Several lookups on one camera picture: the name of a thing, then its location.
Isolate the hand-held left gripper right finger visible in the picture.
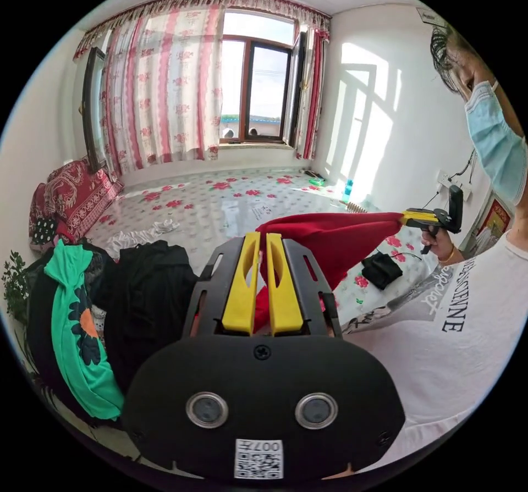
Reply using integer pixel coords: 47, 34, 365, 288
266, 232, 304, 335

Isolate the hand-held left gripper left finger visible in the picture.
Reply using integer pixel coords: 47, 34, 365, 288
221, 231, 261, 334

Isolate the red thermal shirt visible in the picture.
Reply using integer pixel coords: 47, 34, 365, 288
252, 211, 407, 336

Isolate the person's right hand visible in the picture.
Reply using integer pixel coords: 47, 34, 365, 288
428, 228, 457, 263

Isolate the black garment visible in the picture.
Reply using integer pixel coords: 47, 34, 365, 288
361, 251, 404, 291

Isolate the bed with floral sheet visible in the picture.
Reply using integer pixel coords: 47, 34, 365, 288
82, 167, 440, 328

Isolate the pile of clothes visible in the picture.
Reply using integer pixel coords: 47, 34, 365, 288
24, 219, 201, 423

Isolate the person's body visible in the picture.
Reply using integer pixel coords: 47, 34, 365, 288
341, 25, 528, 474

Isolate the red patterned rolled blanket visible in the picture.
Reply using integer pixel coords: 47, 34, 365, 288
27, 159, 125, 250

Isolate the brown framed window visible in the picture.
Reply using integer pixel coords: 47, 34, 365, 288
219, 8, 307, 145

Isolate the black dotted pillow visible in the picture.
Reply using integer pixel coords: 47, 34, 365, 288
34, 217, 59, 246

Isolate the pink floral striped curtain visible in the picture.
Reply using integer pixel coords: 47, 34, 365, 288
73, 0, 332, 173

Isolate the green plant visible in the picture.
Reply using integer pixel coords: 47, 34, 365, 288
1, 250, 35, 324

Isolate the dark framed mirror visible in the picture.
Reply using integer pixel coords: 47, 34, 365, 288
81, 46, 109, 172

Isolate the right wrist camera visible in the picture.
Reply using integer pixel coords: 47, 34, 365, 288
447, 184, 465, 234

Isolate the white wall socket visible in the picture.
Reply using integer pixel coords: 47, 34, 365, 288
436, 169, 472, 202

